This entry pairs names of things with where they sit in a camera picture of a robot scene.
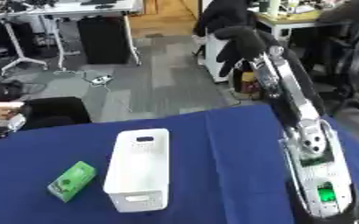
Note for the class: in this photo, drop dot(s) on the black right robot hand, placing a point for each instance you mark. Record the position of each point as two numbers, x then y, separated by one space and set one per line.
244 40

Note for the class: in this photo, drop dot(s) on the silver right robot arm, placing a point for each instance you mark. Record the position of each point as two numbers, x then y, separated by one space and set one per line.
310 140

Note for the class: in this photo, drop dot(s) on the white plastic storage box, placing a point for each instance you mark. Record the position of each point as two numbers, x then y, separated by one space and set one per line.
139 169

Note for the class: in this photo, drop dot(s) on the yellow red bottle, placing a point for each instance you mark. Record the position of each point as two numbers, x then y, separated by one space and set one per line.
248 82

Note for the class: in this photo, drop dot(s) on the black office chair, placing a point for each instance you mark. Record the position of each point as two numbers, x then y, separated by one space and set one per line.
353 61

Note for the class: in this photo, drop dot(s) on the black cabinet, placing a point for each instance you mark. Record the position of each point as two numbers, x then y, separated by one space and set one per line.
104 39

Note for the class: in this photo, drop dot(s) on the white power strip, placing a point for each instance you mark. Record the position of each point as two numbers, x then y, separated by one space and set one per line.
101 79

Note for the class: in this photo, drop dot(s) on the white desk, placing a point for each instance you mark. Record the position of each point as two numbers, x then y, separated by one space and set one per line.
60 17

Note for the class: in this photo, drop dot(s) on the green rectangular packet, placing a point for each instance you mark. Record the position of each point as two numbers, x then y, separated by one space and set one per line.
72 180

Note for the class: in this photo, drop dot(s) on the person's hand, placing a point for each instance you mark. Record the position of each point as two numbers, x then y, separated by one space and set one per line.
2 110

